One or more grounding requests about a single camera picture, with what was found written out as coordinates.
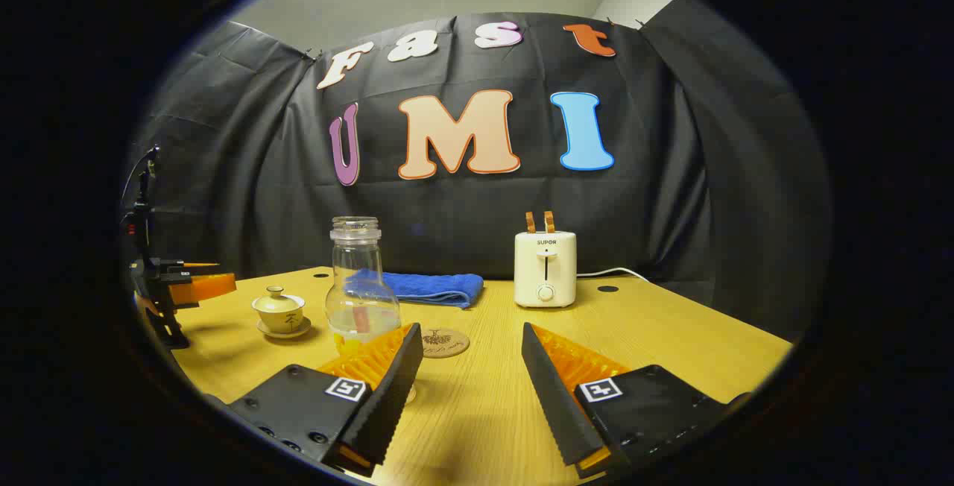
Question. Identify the white toaster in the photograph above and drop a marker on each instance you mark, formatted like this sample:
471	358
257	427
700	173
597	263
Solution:
544	270

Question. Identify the black backdrop cloth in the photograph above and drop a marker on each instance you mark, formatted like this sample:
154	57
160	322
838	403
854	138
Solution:
447	210

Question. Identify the round wooden coaster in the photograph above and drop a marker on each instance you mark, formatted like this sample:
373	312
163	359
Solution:
447	343

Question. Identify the yellow teacup saucer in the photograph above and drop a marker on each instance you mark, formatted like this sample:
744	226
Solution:
302	332

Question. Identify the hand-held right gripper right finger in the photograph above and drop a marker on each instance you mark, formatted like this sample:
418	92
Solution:
555	404

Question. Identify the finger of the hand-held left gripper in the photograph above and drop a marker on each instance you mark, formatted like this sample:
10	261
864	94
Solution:
200	265
205	288

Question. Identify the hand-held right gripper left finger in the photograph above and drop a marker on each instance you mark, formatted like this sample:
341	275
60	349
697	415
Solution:
387	404

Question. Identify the blue folded towel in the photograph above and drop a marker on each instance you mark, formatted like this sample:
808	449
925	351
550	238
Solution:
440	288

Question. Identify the toast slice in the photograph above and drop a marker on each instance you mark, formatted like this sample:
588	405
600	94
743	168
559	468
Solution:
530	222
549	221

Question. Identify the clear water bottle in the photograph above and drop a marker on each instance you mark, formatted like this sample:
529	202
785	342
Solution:
358	277

